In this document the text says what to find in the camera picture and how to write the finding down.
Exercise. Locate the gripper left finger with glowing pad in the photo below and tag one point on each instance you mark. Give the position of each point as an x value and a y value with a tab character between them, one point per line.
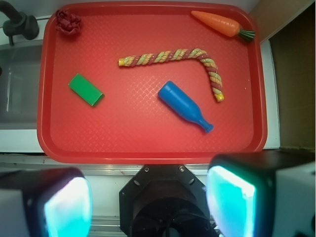
45	203

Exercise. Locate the green rectangular block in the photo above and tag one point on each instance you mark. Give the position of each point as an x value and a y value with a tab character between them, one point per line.
86	90

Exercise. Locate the dark grey faucet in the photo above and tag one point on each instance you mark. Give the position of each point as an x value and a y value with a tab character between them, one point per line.
18	23

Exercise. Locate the orange plastic carrot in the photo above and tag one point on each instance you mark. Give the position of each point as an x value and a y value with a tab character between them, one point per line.
224	25

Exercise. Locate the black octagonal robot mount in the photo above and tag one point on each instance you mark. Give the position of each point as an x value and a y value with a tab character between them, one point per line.
165	201

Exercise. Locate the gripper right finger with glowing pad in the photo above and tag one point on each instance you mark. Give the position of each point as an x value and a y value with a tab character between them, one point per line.
264	194

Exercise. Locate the red plastic tray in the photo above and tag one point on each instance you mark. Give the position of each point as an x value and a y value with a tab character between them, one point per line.
131	124

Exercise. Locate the twisted multicolour rope toy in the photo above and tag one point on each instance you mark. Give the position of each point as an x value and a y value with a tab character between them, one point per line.
179	55

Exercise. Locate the grey metal sink basin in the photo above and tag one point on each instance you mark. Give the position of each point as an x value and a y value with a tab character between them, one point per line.
19	86

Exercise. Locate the blue plastic bottle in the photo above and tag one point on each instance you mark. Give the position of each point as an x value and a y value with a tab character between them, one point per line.
183	105

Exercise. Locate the crumpled dark red ball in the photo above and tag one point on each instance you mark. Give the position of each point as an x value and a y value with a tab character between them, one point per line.
67	23

